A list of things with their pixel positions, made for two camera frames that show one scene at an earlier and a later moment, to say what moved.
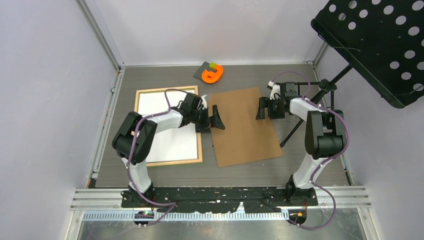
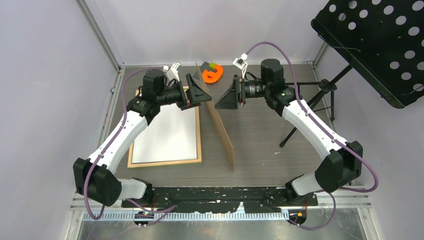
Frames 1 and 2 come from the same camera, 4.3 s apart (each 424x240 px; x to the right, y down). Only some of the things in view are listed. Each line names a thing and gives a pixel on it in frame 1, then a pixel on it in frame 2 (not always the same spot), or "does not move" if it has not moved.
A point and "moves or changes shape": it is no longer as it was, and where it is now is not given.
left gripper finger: [215, 121] → [195, 94]
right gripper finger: [263, 103] → [230, 101]
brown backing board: [244, 138] moves or changes shape
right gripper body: [274, 111] → [250, 89]
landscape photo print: [176, 144] does not move
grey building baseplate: [204, 66] does not move
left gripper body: [203, 122] → [176, 95]
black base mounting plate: [257, 199] does not move
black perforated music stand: [382, 40] does not move
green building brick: [212, 65] does not move
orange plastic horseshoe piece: [211, 77] does not move
